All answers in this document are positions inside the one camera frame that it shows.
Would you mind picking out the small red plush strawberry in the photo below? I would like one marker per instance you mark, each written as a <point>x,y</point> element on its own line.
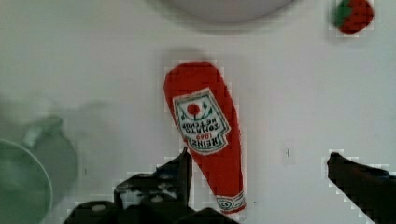
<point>351,16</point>

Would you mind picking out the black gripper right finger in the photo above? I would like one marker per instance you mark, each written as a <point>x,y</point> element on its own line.
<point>373,190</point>

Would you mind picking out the green metal mug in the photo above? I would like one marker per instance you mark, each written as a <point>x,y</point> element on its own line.
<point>36,171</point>

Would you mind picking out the red plush ketchup bottle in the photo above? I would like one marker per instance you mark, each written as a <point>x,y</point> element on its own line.
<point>204,113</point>

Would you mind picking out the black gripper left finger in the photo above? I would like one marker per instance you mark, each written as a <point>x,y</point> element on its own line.
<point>161,197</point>

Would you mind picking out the grey oval plate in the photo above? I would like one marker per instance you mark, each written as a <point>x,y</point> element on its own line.
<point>229,11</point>

